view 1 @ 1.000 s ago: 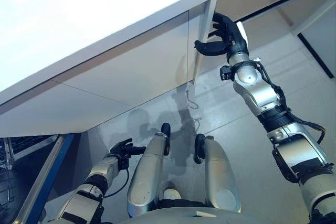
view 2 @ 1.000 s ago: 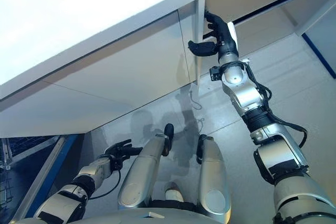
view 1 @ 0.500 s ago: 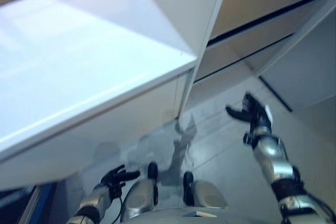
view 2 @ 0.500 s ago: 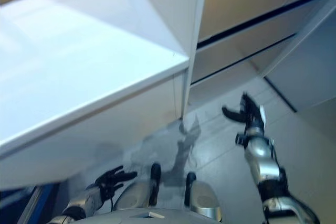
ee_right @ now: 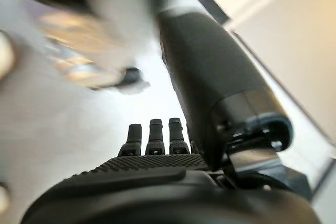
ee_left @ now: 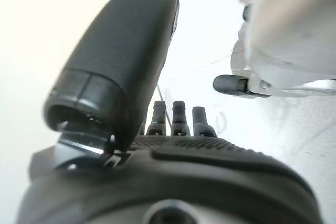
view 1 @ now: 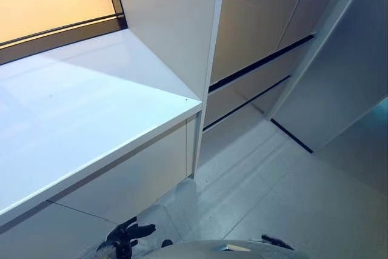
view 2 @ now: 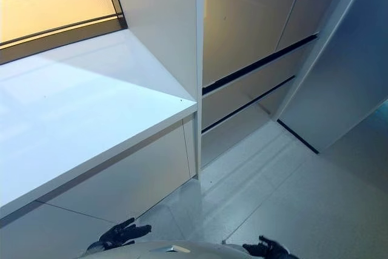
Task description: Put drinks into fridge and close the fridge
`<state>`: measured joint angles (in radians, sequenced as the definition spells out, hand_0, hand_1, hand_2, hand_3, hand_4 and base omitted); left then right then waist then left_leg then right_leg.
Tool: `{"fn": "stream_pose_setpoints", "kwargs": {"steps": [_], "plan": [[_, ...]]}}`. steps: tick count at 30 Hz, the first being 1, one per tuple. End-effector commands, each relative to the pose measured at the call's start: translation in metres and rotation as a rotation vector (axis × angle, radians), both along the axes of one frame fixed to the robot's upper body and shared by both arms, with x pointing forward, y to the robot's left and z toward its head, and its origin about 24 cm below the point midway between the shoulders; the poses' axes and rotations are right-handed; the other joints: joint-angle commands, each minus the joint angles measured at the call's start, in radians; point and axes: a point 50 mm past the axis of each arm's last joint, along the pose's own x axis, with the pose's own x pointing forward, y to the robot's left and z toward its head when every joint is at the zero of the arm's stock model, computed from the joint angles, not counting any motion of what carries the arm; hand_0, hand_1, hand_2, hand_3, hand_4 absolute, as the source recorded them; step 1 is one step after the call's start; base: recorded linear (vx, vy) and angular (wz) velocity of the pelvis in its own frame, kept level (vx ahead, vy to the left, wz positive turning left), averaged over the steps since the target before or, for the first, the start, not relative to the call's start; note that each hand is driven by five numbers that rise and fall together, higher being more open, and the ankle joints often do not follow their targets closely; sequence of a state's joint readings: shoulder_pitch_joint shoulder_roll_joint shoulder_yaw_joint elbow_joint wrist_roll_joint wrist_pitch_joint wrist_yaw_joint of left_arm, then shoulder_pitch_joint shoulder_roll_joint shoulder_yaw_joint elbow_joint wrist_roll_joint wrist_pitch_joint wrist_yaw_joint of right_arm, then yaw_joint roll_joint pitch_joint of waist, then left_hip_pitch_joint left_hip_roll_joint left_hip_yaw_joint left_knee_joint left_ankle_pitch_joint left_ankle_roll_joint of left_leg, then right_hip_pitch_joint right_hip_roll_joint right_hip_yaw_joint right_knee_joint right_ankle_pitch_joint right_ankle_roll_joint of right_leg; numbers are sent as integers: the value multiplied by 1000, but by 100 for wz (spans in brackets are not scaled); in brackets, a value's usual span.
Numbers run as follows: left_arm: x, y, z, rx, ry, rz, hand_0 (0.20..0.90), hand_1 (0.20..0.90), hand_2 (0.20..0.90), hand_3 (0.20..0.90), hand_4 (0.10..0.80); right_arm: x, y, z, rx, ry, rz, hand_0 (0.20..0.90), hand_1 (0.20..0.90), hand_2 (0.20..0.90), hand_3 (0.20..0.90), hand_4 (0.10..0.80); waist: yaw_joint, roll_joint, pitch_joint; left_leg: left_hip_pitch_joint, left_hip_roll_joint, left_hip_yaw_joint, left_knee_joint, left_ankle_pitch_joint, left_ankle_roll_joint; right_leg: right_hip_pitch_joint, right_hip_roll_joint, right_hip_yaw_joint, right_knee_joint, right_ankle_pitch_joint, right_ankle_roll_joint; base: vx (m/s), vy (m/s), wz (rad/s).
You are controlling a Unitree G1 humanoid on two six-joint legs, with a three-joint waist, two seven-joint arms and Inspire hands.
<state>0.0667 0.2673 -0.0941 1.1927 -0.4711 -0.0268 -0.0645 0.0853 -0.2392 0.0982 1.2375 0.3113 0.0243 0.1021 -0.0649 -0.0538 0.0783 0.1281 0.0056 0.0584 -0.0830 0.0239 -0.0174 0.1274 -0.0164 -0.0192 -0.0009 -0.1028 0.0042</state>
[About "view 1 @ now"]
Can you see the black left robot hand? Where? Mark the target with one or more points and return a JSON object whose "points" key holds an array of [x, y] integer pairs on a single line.
{"points": [[130, 234]]}

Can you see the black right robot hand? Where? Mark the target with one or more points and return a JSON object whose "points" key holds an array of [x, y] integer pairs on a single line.
{"points": [[277, 242]]}

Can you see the white fridge drawer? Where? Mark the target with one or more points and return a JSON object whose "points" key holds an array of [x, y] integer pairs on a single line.
{"points": [[248, 89]]}

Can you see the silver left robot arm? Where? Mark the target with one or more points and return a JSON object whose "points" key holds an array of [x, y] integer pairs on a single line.
{"points": [[107, 250]]}

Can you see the stainless steel fridge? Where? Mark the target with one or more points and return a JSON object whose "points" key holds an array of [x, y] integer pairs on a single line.
{"points": [[257, 13]]}

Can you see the grey robot torso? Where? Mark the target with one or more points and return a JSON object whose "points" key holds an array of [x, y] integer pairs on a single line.
{"points": [[227, 250]]}

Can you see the white counter cabinet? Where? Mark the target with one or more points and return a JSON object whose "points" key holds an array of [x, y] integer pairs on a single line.
{"points": [[75, 119]]}

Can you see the grey tall side cabinet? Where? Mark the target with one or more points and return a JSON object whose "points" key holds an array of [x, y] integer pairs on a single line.
{"points": [[339, 74]]}

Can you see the white tall cabinet panel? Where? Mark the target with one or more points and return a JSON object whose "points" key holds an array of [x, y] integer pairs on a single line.
{"points": [[175, 28]]}

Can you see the orange window black frame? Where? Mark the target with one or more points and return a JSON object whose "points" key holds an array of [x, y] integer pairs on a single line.
{"points": [[54, 4]]}

